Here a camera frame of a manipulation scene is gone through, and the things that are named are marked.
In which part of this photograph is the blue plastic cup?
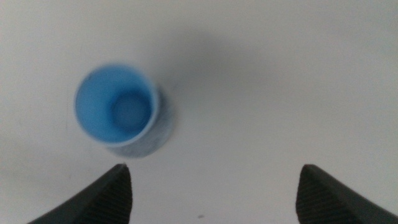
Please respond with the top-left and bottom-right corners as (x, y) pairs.
(73, 63), (175, 159)

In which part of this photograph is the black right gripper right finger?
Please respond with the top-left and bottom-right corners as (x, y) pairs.
(295, 164), (398, 224)

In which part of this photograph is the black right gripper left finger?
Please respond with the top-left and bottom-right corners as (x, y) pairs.
(27, 163), (133, 224)

